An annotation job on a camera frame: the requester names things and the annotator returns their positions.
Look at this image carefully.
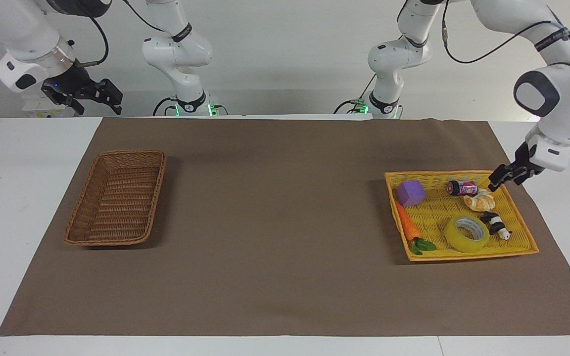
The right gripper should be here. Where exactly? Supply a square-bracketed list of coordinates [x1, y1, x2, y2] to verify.
[41, 63, 123, 117]

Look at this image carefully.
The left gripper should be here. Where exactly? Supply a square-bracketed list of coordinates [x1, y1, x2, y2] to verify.
[488, 142, 544, 191]

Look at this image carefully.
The yellow tape roll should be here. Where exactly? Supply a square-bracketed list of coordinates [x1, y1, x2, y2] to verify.
[444, 215, 490, 254]

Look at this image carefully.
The yellow woven basket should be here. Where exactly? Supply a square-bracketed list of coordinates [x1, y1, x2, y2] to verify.
[383, 170, 540, 262]

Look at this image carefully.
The brown wicker basket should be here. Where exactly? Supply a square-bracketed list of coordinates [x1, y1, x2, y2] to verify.
[63, 150, 167, 247]

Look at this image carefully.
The toy croissant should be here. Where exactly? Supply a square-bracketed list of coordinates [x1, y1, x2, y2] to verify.
[464, 189, 496, 213]

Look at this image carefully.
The small red can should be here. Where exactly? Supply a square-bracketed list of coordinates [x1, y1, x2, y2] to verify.
[446, 180, 479, 197]

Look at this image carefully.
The black and white panda toy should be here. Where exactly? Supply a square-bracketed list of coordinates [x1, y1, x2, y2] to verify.
[480, 211, 513, 242]

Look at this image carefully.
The purple block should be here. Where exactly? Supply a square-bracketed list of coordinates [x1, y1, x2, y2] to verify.
[396, 180, 427, 208]

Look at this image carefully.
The orange toy carrot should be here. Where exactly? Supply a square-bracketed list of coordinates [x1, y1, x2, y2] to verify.
[394, 201, 437, 256]

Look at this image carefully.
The black cable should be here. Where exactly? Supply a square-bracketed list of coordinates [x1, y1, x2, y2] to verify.
[71, 0, 110, 68]
[152, 96, 179, 117]
[333, 73, 379, 115]
[121, 0, 174, 35]
[441, 0, 570, 66]

